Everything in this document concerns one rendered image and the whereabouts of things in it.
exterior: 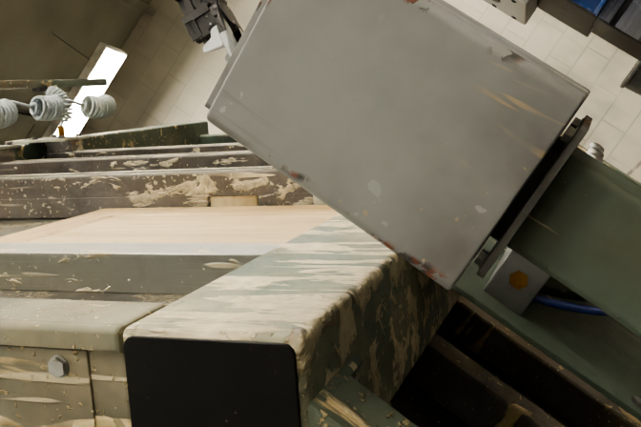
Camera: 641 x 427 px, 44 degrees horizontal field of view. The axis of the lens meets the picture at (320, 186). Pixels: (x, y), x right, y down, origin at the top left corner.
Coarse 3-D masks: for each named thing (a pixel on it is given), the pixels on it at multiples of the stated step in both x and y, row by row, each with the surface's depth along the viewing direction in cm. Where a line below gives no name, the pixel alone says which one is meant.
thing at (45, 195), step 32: (0, 192) 136; (32, 192) 133; (64, 192) 131; (96, 192) 129; (128, 192) 127; (160, 192) 125; (192, 192) 123; (224, 192) 121; (256, 192) 119; (288, 192) 117
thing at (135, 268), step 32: (0, 256) 82; (32, 256) 81; (64, 256) 80; (96, 256) 78; (128, 256) 77; (160, 256) 76; (192, 256) 75; (224, 256) 73; (256, 256) 72; (0, 288) 83; (32, 288) 82; (64, 288) 80; (96, 288) 79; (128, 288) 78; (160, 288) 76; (192, 288) 75
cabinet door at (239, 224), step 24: (96, 216) 119; (120, 216) 119; (144, 216) 117; (168, 216) 116; (192, 216) 114; (216, 216) 113; (240, 216) 111; (264, 216) 110; (288, 216) 108; (312, 216) 107; (0, 240) 103; (24, 240) 102; (48, 240) 102; (72, 240) 101; (96, 240) 100; (120, 240) 98; (144, 240) 97; (168, 240) 96; (192, 240) 95; (216, 240) 94; (240, 240) 93; (264, 240) 92; (288, 240) 91
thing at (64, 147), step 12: (60, 120) 204; (60, 132) 204; (48, 144) 204; (60, 144) 202; (72, 144) 202; (204, 144) 193; (216, 144) 191; (228, 144) 187; (240, 144) 185; (48, 156) 204; (60, 156) 202; (72, 156) 201; (84, 156) 200; (96, 156) 199
